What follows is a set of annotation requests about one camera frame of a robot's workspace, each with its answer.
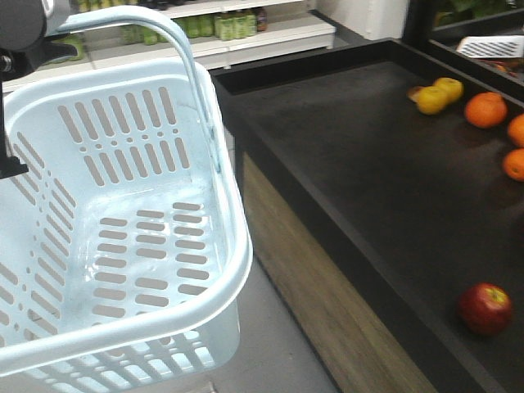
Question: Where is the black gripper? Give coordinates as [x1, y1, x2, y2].
[0, 0, 79, 180]

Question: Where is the light blue plastic basket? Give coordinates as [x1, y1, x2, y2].
[1, 6, 252, 392]

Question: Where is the white supermarket shelving unit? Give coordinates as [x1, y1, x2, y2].
[2, 1, 336, 93]

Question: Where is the black wooden produce stand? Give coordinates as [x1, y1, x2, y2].
[213, 1, 523, 392]

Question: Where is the yellow round citrus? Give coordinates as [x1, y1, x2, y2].
[416, 86, 448, 115]

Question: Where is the large orange top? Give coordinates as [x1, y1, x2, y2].
[464, 92, 508, 129]

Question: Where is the orange fruit front right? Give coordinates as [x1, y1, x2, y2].
[502, 148, 524, 182]

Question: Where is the dark red apple upper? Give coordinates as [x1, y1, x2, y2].
[456, 282, 513, 337]

